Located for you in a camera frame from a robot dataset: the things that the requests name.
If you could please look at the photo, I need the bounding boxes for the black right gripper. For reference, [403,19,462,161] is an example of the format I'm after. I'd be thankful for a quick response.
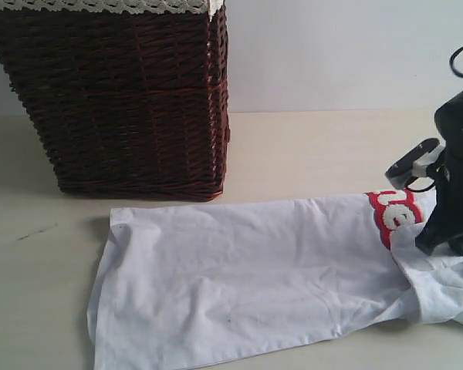
[415,147,463,256]

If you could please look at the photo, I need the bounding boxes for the white t-shirt red print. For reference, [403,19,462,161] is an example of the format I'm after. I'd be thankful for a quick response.
[87,190,463,369]

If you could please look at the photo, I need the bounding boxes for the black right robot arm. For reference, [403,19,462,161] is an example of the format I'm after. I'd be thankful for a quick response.
[415,91,463,256]

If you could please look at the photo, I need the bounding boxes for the dark brown wicker basket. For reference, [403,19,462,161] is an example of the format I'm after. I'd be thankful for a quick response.
[0,3,230,201]

